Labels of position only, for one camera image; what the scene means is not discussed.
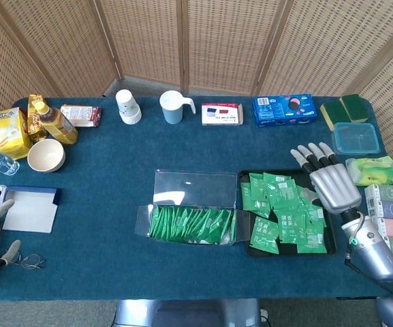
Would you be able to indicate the blue plastic container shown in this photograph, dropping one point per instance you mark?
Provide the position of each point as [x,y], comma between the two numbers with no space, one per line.
[356,138]

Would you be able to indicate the clear plastic box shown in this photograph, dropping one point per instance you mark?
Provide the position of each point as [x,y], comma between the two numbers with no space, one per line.
[196,189]

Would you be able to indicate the green wet wipes pack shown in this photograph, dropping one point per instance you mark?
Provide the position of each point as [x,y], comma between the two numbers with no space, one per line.
[370,170]

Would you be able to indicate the beige bowl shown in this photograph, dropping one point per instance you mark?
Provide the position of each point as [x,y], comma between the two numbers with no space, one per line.
[46,156]

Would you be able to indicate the yellow printed snack packet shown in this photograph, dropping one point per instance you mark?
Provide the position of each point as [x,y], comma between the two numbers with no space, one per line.
[34,119]

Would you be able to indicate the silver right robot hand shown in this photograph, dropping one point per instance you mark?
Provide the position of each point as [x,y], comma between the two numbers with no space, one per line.
[335,187]

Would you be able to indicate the stack of paper cups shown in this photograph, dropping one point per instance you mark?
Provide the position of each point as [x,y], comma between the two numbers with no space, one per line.
[126,105]

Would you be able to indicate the yellow drink bottle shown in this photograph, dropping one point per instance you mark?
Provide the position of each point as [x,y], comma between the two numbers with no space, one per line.
[60,126]

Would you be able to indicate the blue table cloth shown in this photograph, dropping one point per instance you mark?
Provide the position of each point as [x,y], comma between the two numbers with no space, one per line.
[114,153]

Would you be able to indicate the brown white biscuit box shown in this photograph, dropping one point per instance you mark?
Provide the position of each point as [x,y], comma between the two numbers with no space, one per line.
[80,116]

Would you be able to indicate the white blue open paper box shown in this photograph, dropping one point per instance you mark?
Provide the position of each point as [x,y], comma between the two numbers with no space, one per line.
[29,211]

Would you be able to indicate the yellow snack box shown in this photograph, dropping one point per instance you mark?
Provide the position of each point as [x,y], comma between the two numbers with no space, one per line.
[10,136]

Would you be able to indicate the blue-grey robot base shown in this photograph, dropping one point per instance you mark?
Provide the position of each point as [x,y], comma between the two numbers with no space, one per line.
[182,315]

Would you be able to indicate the pastel tissue multipack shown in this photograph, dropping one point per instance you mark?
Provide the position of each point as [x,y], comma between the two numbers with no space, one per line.
[390,225]

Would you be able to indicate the yellow green sponge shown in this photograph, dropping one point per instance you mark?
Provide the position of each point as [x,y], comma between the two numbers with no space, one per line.
[334,114]
[354,107]

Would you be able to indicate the rattan folding screen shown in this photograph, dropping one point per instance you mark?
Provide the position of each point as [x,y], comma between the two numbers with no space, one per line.
[216,41]

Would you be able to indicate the black plastic tray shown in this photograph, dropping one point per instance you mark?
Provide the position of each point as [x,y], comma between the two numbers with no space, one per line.
[289,249]

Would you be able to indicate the blue cookie box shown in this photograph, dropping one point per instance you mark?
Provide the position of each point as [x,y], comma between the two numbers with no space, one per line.
[278,112]

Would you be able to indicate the thin frame eyeglasses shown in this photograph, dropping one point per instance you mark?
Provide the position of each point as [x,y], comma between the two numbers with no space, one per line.
[34,260]

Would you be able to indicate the white red blue card box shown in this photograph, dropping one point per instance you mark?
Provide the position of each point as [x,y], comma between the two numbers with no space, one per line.
[221,114]

